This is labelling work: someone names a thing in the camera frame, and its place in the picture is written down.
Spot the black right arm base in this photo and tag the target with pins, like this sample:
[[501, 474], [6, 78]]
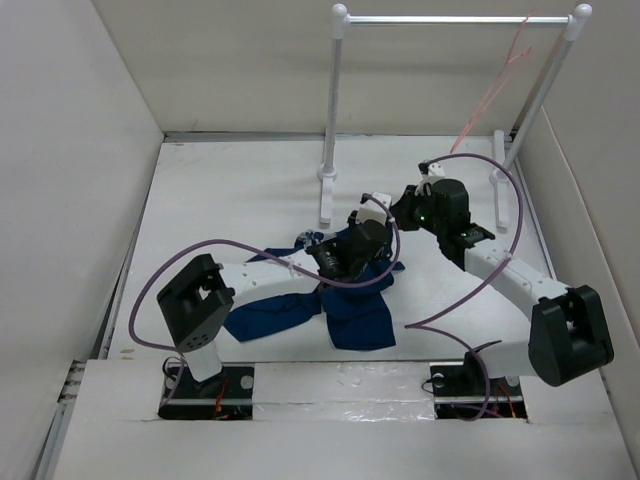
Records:
[[458, 389]]

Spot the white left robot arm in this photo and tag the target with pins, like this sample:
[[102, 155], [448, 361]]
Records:
[[275, 290]]

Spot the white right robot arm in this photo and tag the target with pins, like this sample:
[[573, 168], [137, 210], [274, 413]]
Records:
[[568, 331]]

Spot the blue t shirt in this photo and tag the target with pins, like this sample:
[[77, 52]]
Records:
[[357, 319]]

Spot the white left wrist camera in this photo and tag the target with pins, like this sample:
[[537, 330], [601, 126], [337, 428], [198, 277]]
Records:
[[371, 209]]

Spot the pink wire hanger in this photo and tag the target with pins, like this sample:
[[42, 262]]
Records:
[[513, 61]]

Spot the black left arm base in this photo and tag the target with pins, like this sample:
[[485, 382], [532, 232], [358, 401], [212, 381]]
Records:
[[226, 397]]

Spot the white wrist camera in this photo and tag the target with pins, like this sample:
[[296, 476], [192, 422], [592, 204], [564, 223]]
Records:
[[431, 172], [371, 209]]

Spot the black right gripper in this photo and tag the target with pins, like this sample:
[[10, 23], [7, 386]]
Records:
[[403, 206]]

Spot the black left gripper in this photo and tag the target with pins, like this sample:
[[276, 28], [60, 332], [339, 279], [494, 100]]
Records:
[[351, 223]]

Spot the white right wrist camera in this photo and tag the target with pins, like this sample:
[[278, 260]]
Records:
[[431, 172]]

